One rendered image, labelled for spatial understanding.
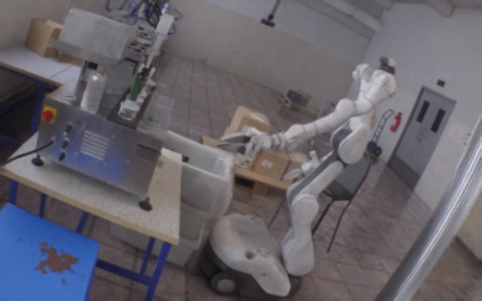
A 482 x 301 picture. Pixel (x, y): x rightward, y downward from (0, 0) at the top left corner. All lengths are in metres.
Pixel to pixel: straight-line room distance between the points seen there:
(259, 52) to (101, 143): 10.64
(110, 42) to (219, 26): 10.41
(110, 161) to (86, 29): 0.48
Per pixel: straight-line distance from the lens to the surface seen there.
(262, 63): 11.90
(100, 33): 1.31
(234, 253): 2.24
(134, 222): 1.34
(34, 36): 3.22
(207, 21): 11.63
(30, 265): 1.25
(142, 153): 1.34
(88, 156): 1.39
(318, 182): 2.29
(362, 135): 2.22
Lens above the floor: 1.46
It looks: 16 degrees down
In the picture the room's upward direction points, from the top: 25 degrees clockwise
